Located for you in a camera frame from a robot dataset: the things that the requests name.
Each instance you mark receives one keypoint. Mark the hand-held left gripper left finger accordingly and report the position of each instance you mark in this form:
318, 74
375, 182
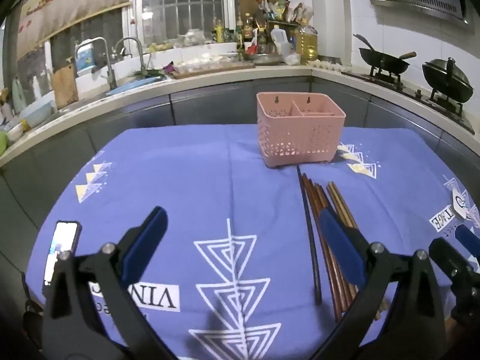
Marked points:
150, 240

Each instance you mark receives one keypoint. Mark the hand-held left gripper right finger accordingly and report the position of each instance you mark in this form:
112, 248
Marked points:
339, 243

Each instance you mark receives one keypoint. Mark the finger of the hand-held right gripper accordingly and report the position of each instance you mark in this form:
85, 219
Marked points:
468, 242
450, 262

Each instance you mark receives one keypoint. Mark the black chopstick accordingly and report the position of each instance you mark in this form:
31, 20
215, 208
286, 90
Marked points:
312, 240

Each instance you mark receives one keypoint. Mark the bundle of brown chopsticks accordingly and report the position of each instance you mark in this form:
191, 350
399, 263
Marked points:
315, 198

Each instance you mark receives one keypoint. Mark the pink perforated utensil basket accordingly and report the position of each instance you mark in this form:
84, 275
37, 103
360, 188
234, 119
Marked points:
300, 138

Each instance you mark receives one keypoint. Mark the blue printed tablecloth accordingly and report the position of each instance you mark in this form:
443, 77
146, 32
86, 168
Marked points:
187, 180

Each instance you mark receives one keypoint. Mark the black smartphone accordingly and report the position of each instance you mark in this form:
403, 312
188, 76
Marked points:
63, 236

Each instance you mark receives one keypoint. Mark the kitchen counter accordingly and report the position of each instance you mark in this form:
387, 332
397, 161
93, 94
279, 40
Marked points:
93, 105

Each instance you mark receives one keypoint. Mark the blue basin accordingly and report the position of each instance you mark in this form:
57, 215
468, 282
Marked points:
135, 85

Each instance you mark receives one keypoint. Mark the gas stove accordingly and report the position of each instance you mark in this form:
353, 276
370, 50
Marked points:
412, 93

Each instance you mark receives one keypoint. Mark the black wok with lid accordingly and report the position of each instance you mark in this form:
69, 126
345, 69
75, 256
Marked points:
448, 80

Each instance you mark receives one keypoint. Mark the upright wooden cutting board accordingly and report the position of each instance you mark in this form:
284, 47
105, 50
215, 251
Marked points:
65, 88

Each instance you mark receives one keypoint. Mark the tall steel faucet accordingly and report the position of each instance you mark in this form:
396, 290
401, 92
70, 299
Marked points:
108, 67

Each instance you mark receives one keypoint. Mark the egg carton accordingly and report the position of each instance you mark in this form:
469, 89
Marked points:
330, 65

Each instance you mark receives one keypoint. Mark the long wooden board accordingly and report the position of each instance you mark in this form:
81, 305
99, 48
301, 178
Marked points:
213, 70

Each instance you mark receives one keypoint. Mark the white container blue label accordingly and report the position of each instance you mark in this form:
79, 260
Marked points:
84, 58

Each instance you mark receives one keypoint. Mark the yellow cooking oil bottle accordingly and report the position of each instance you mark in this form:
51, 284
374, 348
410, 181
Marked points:
306, 45

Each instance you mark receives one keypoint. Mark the curved steel faucet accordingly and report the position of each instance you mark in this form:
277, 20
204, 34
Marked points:
129, 39

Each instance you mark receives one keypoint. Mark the black ladle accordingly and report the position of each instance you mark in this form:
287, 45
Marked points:
363, 41

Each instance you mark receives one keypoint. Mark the white plastic jug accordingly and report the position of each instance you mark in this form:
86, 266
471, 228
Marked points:
280, 43

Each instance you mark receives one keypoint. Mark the row of condiment bottles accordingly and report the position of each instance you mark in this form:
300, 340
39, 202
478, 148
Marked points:
243, 33

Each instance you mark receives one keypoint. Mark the barred window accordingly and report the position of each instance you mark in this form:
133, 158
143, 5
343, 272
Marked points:
183, 3

